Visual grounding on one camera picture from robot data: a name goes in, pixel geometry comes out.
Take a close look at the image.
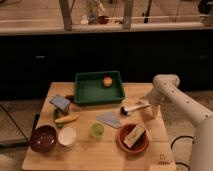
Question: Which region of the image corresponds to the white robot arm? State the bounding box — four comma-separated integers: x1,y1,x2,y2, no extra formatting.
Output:
144,74,213,171

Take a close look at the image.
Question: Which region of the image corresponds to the green plastic cup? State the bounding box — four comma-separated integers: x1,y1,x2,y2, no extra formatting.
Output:
89,123,104,140

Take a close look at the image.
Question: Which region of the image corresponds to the blue triangular cloth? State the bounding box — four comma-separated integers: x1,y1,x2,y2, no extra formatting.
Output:
96,111,121,129

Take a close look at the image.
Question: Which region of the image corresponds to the orange round fruit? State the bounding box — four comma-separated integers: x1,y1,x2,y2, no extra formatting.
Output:
102,76,113,88

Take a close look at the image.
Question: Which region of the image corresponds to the green plastic tray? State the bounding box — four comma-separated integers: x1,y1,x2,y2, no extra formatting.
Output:
74,71,125,105

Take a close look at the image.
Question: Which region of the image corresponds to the white small bowl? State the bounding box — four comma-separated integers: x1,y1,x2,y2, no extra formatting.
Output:
58,127,77,147

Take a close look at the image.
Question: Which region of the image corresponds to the blue box object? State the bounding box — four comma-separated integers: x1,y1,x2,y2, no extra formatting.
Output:
50,94,70,115

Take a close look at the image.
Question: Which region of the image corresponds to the small green vegetable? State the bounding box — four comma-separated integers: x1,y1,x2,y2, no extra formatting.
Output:
56,123,64,129

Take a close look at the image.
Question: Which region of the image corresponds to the dark red bowl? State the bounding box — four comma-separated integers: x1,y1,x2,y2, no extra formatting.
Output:
29,125,57,153

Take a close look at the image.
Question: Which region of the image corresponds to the black floor cable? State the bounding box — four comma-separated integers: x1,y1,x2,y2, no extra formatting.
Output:
170,134,196,171

